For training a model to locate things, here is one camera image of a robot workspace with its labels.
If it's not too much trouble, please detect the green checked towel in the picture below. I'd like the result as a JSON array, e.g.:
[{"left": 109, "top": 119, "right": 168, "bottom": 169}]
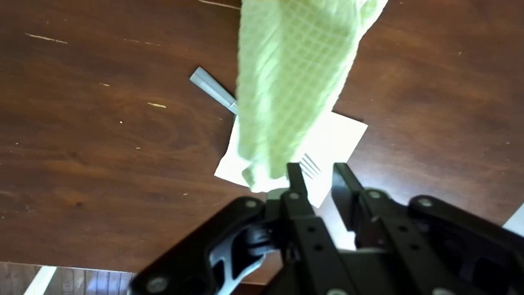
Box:
[{"left": 235, "top": 0, "right": 390, "bottom": 193}]

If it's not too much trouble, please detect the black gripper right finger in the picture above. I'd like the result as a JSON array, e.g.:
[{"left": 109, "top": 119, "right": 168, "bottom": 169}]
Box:
[{"left": 331, "top": 162, "right": 524, "bottom": 295}]

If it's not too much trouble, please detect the white napkin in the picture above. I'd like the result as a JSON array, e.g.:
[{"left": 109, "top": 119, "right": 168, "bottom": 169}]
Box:
[{"left": 214, "top": 108, "right": 371, "bottom": 210}]

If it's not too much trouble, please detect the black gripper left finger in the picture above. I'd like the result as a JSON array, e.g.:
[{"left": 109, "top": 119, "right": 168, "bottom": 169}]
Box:
[{"left": 130, "top": 162, "right": 358, "bottom": 295}]

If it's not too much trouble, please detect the silver fork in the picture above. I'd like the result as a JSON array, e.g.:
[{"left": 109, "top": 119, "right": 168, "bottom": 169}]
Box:
[{"left": 189, "top": 65, "right": 325, "bottom": 182}]

